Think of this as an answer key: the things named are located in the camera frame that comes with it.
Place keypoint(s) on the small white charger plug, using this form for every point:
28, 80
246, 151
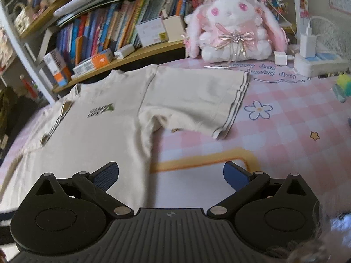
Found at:
280, 58

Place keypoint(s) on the pink checked printed desk mat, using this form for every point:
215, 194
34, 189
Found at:
274, 131

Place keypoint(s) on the row of colourful books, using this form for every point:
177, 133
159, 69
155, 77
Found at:
109, 24

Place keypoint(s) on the white wooden bookshelf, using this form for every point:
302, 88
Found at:
142, 55

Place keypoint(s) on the tall white orange box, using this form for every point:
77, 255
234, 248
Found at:
57, 68

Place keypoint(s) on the white power strip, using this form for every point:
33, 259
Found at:
320, 63

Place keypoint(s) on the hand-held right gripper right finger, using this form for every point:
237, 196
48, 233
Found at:
233, 174

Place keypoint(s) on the cream quilted handbag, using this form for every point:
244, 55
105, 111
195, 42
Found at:
24, 19

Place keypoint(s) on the white pink plush bunny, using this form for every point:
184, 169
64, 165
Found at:
230, 13

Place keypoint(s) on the large white charger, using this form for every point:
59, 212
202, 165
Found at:
308, 43

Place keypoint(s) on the flat orange white box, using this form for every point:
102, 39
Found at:
96, 60

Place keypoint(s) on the white note holder box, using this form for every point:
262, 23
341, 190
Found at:
150, 33

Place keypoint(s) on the dark bag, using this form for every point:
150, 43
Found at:
6, 101

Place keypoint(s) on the cream t-shirt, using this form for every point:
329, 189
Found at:
96, 142

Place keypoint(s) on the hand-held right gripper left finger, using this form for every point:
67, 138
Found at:
105, 176

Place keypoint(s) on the fluffy grey sleeve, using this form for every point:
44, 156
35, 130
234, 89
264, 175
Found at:
331, 224

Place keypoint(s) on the cream pen holder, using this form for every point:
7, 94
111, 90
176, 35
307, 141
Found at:
174, 28

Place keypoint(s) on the white tablet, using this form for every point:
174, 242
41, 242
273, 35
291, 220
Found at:
68, 9

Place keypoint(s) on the green yellow eraser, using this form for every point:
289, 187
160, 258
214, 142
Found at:
344, 86

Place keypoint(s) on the red tassel ornament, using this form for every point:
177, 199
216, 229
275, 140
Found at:
29, 87

